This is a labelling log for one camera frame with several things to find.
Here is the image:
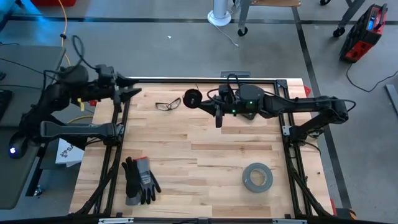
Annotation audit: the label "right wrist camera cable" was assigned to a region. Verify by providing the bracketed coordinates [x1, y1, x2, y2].
[206, 73, 242, 106]

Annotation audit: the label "grey metal bar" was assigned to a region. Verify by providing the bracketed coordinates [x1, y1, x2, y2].
[384, 83, 398, 116]

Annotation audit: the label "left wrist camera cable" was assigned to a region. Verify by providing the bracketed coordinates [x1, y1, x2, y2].
[71, 34, 98, 70]

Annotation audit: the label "wooden top rolling workbench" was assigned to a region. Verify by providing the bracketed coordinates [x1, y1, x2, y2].
[233, 0, 367, 38]

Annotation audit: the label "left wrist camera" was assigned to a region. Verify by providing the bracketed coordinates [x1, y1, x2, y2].
[95, 64, 115, 86]

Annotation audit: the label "white pole base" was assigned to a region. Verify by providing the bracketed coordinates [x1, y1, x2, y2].
[207, 0, 233, 27]

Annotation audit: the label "grey floor plate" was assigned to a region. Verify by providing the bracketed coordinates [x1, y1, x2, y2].
[220, 70, 251, 78]

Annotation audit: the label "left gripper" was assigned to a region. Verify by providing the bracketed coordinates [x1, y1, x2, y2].
[92, 73, 143, 113]

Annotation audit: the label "grey duct tape roll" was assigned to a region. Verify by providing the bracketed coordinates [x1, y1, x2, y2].
[241, 162, 274, 194]

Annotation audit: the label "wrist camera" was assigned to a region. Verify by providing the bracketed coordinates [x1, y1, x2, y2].
[95, 64, 115, 86]
[217, 83, 236, 104]

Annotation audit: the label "orange black corner block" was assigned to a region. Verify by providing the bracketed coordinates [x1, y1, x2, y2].
[336, 207, 358, 220]

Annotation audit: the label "black keyboard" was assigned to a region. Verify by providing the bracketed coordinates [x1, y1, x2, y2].
[0, 89, 13, 122]

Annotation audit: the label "white paper box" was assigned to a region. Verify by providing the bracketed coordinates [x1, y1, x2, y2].
[55, 138, 85, 168]

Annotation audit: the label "grey office desk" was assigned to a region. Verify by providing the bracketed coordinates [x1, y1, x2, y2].
[0, 45, 67, 211]

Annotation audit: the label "black computer mouse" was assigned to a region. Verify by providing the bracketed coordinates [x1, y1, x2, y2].
[7, 132, 30, 160]

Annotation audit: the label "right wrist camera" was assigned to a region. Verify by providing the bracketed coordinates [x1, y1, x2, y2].
[217, 83, 236, 104]

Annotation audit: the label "clear safety glasses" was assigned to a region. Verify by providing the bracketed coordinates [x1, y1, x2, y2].
[154, 96, 182, 112]

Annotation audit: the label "yellow extension cable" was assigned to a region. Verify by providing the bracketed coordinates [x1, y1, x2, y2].
[57, 0, 95, 124]

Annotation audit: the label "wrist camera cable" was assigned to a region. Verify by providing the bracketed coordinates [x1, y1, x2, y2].
[206, 73, 242, 106]
[71, 34, 98, 70]

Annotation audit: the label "red storage bin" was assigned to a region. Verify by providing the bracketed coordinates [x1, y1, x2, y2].
[30, 0, 77, 7]

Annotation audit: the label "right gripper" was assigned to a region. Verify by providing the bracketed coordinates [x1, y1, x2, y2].
[198, 93, 243, 129]

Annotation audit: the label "black cord spool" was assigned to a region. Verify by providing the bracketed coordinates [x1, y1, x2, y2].
[182, 88, 203, 110]

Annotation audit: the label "black floor cable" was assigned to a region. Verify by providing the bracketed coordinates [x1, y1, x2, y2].
[345, 62, 398, 93]

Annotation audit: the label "silver metal bracket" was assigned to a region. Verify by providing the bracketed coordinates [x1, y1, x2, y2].
[98, 217, 134, 224]
[272, 219, 308, 224]

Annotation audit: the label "black palm work glove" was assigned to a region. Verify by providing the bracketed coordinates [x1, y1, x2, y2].
[121, 156, 142, 206]

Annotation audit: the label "red black tool case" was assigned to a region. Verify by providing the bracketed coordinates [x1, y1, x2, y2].
[338, 2, 389, 64]

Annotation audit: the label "white floor cable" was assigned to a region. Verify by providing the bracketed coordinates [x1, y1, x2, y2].
[213, 24, 240, 48]

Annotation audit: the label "grey work glove red cuff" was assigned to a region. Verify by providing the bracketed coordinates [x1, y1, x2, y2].
[133, 156, 162, 205]

